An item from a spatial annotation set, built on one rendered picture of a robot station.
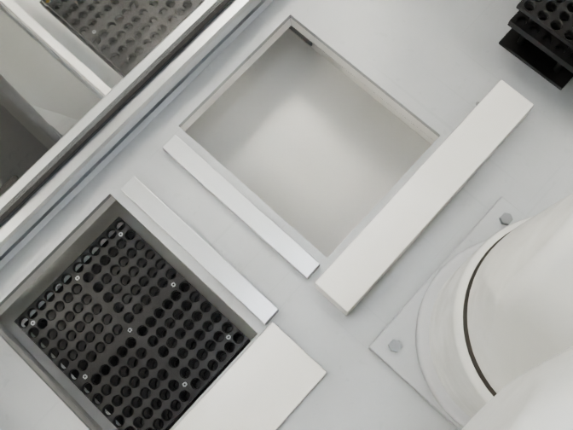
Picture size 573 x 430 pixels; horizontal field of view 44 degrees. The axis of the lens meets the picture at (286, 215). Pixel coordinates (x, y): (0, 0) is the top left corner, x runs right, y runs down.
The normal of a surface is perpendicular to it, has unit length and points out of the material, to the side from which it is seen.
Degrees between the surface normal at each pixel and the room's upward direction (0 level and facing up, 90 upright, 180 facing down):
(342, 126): 0
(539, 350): 73
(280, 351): 0
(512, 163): 0
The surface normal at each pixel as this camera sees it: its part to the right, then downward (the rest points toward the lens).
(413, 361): -0.04, -0.25
